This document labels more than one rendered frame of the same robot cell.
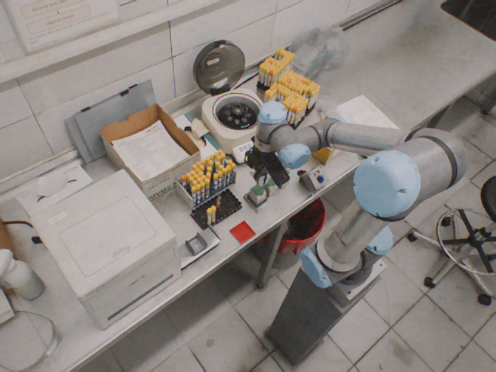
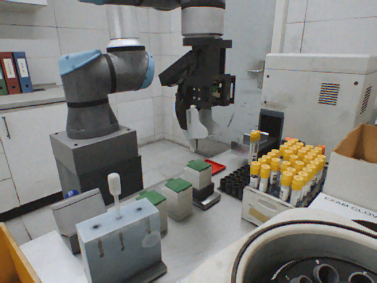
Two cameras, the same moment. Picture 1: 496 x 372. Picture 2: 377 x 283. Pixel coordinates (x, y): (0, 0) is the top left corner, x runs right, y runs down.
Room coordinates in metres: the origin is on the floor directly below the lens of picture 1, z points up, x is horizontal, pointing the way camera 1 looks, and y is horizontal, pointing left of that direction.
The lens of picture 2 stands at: (1.27, -0.06, 1.18)
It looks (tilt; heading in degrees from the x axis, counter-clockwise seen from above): 20 degrees down; 181
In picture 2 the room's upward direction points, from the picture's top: straight up
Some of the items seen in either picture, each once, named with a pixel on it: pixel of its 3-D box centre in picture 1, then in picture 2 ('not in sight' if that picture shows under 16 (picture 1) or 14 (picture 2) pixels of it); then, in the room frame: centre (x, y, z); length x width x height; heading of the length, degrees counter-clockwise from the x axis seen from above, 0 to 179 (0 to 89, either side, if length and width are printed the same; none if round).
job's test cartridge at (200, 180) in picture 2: (257, 195); (197, 178); (0.81, -0.05, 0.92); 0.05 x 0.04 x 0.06; 47
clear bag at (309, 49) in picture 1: (307, 48); not in sight; (1.62, -0.19, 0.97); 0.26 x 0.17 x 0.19; 150
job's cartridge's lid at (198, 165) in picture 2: (258, 190); (198, 164); (0.81, -0.05, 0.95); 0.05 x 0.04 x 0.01; 47
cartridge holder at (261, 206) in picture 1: (256, 198); (197, 189); (0.81, -0.05, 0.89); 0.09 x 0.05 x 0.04; 47
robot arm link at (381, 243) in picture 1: (365, 241); (85, 74); (0.58, -0.37, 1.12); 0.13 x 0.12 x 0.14; 127
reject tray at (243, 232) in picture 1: (242, 232); (209, 167); (0.67, -0.02, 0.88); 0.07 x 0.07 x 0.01; 47
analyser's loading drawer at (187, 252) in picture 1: (190, 249); (258, 139); (0.56, 0.15, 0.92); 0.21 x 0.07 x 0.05; 137
